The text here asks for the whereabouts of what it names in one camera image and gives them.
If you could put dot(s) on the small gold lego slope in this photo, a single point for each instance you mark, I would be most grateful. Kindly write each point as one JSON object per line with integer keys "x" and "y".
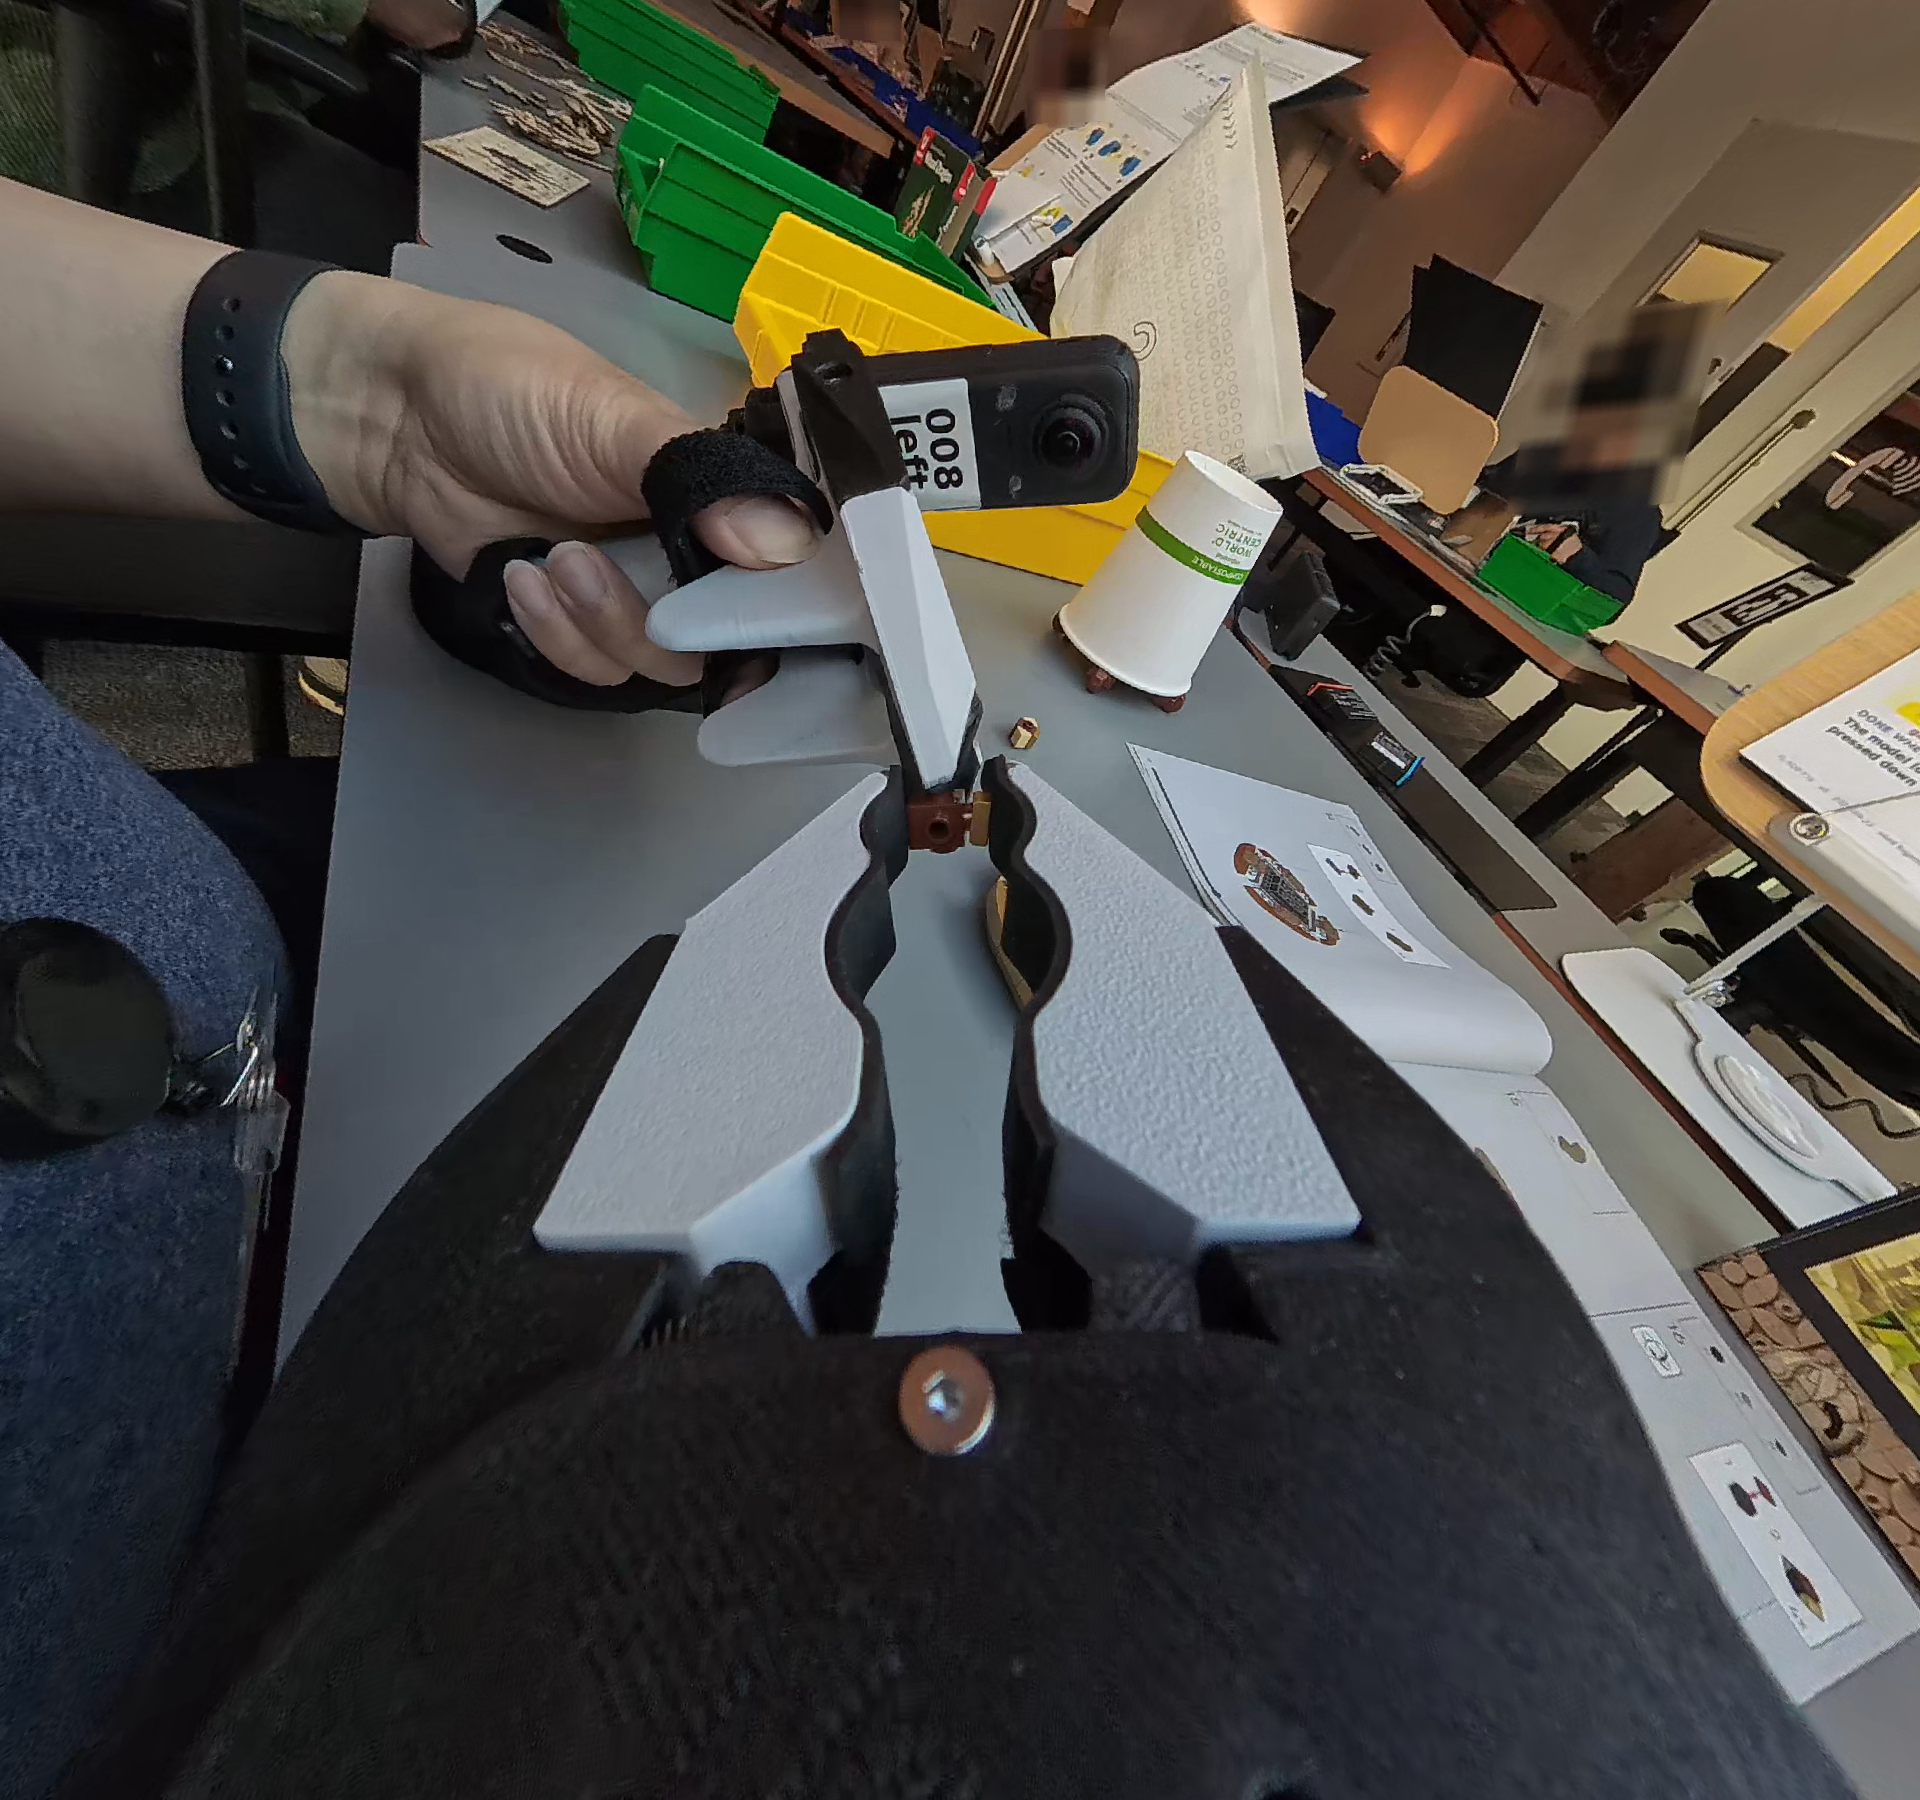
{"x": 975, "y": 818}

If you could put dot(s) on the white dotted paper bag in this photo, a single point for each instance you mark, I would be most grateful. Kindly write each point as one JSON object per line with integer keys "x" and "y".
{"x": 1200, "y": 298}

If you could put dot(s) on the framed plant picture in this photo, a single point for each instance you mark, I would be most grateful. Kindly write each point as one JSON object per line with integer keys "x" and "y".
{"x": 1862, "y": 1321}

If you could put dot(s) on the partly built lego model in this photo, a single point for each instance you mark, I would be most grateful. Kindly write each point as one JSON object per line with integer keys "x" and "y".
{"x": 1003, "y": 931}

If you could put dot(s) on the black and tan chair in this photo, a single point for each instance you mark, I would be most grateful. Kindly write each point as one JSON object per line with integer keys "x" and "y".
{"x": 1431, "y": 436}

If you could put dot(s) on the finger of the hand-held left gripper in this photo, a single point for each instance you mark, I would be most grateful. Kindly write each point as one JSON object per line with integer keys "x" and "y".
{"x": 915, "y": 614}

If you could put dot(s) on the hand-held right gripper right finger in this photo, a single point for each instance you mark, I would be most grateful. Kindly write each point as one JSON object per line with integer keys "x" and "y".
{"x": 1185, "y": 1080}

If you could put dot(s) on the wooden board with paper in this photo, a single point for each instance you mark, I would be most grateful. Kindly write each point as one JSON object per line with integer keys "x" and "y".
{"x": 1845, "y": 749}

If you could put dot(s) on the black round badge reel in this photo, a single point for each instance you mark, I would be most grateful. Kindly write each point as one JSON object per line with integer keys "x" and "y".
{"x": 76, "y": 1028}

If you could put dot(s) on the person's left forearm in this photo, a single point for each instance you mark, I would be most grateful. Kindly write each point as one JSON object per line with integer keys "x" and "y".
{"x": 91, "y": 362}

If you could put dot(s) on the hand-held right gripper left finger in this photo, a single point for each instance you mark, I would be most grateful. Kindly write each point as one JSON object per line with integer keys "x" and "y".
{"x": 718, "y": 1080}

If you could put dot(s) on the wooden puzzle pieces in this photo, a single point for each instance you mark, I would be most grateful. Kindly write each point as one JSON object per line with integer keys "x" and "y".
{"x": 539, "y": 105}

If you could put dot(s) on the dark red lego brick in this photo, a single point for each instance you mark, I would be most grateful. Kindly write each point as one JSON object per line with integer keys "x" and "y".
{"x": 937, "y": 824}

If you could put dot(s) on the small wall marker sign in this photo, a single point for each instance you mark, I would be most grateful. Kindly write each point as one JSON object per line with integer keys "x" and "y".
{"x": 1762, "y": 608}

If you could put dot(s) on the person's left hand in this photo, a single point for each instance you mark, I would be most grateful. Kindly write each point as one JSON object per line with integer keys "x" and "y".
{"x": 481, "y": 436}

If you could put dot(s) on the white paper cup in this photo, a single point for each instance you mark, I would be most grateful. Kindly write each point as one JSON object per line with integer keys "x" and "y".
{"x": 1170, "y": 570}

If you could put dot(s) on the lego instruction booklet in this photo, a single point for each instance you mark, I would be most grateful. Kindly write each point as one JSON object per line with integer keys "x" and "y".
{"x": 1395, "y": 991}

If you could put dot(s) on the yellow plastic bin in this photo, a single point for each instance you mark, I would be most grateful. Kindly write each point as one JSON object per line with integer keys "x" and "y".
{"x": 857, "y": 292}

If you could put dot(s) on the printed instruction sheets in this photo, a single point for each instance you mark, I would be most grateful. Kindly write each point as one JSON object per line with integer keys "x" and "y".
{"x": 1200, "y": 74}

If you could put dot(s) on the clear badge holder clip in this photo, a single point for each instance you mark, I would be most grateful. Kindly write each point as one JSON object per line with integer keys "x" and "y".
{"x": 253, "y": 1080}

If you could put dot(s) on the white flat tray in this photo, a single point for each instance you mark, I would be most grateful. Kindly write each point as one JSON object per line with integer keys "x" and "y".
{"x": 1738, "y": 1080}

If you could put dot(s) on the small green plastic bin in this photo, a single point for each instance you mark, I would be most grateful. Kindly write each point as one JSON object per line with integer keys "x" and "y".
{"x": 1546, "y": 584}

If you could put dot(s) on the black wrist watch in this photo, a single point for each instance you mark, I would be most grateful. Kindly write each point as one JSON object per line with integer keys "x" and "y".
{"x": 249, "y": 383}

